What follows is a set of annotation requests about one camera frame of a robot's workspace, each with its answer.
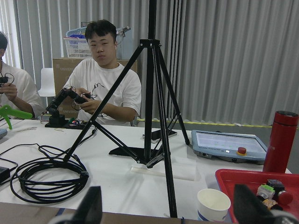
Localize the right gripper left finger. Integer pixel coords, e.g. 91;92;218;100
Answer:
70;186;103;224

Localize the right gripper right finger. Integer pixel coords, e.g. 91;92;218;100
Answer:
233;184;274;224

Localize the white paper cup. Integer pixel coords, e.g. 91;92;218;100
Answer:
197;189;231;222

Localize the red plastic tray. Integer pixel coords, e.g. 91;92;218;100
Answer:
215;169;299;218

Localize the blue teach pendant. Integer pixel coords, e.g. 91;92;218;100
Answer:
191;130;267;165
0;128;7;139

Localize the black tripod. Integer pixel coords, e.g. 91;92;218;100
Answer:
63;0;190;217

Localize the black power adapter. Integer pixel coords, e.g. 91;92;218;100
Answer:
0;167;10;183

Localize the red bottle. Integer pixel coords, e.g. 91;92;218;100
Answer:
263;111;299;173

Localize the smartphone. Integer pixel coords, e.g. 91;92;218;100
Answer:
151;129;177;143

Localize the person in white t-shirt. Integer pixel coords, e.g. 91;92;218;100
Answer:
64;20;142;126

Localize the person with glasses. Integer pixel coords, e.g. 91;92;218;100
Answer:
0;31;45;119

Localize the cardboard box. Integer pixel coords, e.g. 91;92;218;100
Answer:
52;57;138;119

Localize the white plastic basket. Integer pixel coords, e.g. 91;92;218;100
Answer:
64;27;92;59

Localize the coiled black cable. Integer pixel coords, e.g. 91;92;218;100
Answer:
10;144;90;204

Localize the green handled grabber stick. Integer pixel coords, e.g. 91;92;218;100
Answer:
0;105;33;130

